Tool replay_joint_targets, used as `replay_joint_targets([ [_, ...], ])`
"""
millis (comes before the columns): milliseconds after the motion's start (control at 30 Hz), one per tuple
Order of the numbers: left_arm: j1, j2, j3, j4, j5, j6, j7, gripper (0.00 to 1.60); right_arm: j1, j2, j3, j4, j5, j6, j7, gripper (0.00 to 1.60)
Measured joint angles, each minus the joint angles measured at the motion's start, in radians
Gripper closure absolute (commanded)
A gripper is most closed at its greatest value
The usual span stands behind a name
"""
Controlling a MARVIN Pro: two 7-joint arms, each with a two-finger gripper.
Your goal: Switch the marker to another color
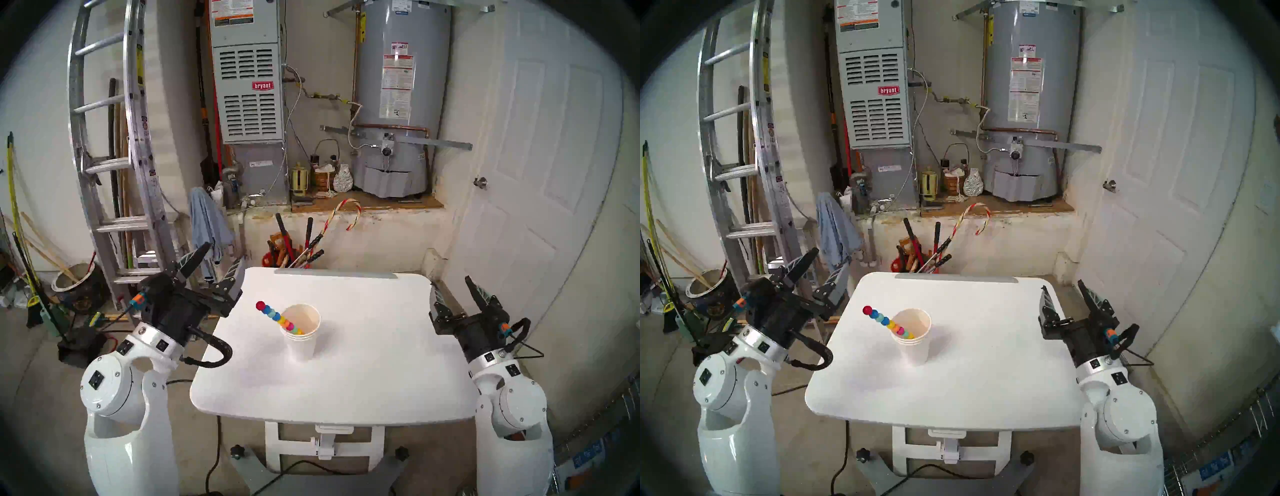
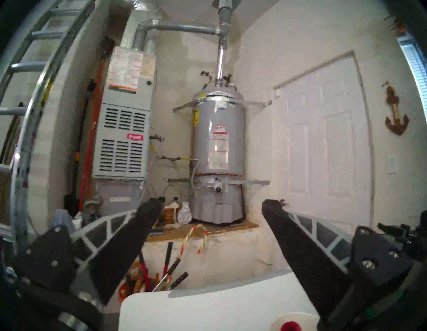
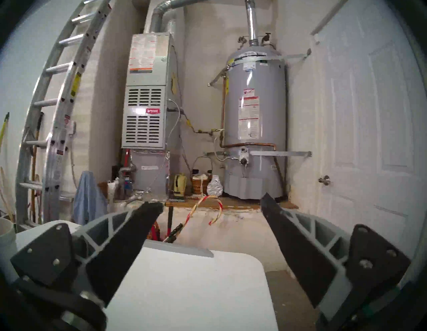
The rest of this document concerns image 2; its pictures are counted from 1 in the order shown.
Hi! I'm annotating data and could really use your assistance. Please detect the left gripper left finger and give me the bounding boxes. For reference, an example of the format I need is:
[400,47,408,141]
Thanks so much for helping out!
[13,198,165,306]

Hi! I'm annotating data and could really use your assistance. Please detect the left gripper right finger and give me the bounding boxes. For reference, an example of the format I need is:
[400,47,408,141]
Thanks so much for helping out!
[261,199,414,331]

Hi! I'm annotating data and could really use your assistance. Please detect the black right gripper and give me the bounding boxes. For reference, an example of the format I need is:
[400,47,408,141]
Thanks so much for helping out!
[377,210,427,262]

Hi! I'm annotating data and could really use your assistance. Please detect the white paper cup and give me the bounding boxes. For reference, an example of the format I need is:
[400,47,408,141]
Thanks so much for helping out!
[271,311,321,331]

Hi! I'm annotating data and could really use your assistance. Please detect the red tool bucket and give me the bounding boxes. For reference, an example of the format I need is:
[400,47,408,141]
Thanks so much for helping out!
[118,260,160,302]

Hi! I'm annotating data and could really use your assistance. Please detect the blue hanging cloth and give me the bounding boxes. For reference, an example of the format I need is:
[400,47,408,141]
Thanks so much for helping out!
[52,209,76,234]

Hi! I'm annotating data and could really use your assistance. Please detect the black grip loppers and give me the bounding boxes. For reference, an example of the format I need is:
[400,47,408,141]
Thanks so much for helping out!
[153,258,189,291]

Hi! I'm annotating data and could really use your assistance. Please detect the foil wrapped lump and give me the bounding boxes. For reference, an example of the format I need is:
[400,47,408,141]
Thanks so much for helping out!
[177,202,193,224]

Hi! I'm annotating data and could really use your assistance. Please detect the red white candy cane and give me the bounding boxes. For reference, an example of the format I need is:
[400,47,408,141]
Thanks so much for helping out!
[178,224,209,259]

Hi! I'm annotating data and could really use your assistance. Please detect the plywood platform board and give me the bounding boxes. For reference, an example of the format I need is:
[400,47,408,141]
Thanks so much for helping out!
[145,220,260,242]

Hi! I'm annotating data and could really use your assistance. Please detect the brass gas pipe with valve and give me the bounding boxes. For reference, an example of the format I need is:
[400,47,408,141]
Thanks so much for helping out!
[154,154,193,163]

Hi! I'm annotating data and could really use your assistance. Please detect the white panel door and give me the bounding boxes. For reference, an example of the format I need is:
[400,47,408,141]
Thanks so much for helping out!
[272,52,374,267]

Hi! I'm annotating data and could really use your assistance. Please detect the grey Bryant furnace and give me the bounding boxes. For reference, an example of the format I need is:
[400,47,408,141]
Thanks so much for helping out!
[90,46,157,217]

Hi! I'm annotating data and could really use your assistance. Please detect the grey water heater tank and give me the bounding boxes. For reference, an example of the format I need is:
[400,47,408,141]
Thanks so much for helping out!
[190,87,247,224]

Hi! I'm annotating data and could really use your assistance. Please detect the aluminium extension ladder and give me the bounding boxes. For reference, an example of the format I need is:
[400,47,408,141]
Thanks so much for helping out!
[0,0,95,254]

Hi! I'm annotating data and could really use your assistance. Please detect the white window blind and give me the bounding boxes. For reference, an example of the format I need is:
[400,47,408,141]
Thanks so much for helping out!
[397,35,427,124]

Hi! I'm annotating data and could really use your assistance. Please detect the grey metal flue pipe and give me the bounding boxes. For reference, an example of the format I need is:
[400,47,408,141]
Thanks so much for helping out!
[132,0,234,89]

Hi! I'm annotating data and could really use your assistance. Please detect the wicker basket with handle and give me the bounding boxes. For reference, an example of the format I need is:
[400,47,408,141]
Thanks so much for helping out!
[163,184,179,225]

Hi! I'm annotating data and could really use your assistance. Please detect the grey metal heater strap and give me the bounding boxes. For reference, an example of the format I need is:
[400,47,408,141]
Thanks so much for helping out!
[172,99,272,113]
[167,178,270,186]

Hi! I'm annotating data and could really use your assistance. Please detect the red long tool handle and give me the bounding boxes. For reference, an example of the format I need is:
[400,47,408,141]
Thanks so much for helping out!
[79,63,104,212]

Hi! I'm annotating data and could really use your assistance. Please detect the white flexible hose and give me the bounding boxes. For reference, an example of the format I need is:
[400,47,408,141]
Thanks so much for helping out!
[190,159,217,191]

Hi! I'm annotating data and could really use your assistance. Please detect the rusty anchor wall decoration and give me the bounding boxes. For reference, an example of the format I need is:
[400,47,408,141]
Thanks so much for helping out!
[381,81,410,136]

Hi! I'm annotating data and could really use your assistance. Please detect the silver furnace duct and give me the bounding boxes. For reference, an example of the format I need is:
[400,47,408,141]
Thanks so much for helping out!
[119,0,162,51]

